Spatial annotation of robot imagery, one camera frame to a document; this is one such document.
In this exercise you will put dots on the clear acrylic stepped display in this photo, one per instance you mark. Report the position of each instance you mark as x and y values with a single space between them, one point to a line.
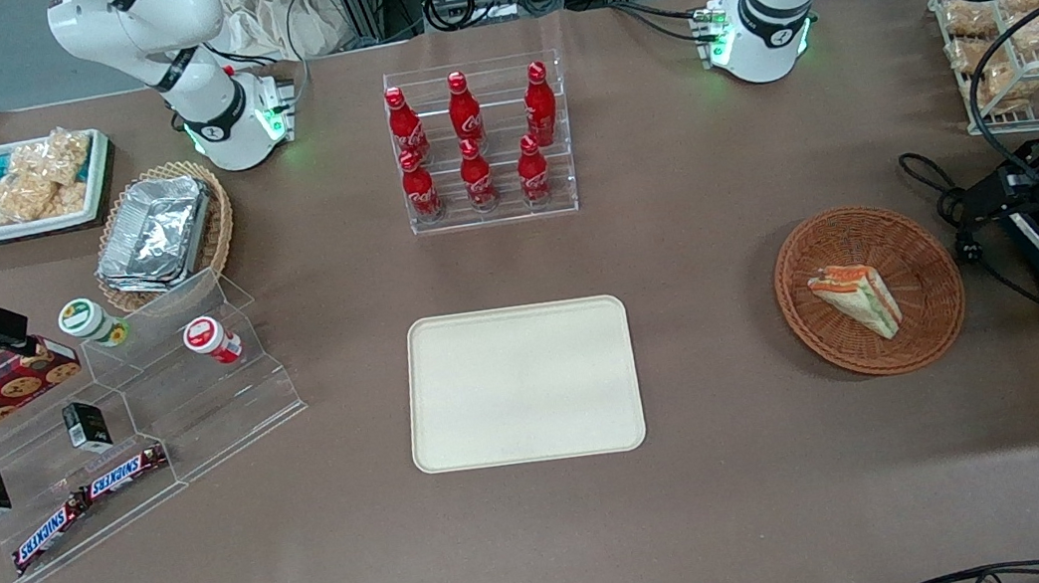
194 414

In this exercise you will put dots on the green lid cup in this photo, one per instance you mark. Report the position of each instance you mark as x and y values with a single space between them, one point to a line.
87 320

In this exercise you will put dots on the red lid cup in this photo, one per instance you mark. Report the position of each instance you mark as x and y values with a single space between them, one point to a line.
210 338

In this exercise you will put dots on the white rectangular snack bin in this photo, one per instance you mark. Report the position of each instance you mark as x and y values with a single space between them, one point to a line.
100 166

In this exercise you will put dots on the clear acrylic bottle rack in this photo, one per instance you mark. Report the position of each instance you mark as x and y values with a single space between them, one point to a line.
555 181

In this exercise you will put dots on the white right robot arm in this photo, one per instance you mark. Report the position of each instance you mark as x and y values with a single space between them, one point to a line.
204 102

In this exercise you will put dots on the beige rectangular tray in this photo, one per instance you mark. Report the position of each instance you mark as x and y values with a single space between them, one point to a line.
522 383

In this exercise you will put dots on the bagged rice crackers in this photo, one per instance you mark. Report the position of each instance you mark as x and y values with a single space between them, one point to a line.
43 179

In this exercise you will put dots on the triangular sandwich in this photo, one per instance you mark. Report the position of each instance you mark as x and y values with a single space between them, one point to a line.
857 299

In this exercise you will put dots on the red cola bottle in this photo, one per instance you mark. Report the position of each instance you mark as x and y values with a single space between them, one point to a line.
421 192
533 174
478 179
539 106
465 113
405 126

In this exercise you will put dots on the oval wicker basket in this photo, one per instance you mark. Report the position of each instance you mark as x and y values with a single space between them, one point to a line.
220 226

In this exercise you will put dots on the round brown wicker basket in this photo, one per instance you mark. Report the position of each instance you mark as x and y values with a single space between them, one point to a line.
925 318

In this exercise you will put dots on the beige cloth bag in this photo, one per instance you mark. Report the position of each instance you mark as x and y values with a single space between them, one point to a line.
272 13

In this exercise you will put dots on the stacked foil containers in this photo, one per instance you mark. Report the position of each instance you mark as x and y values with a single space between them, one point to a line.
156 234

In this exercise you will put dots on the snickers bar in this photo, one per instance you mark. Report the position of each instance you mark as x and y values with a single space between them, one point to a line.
50 534
124 471

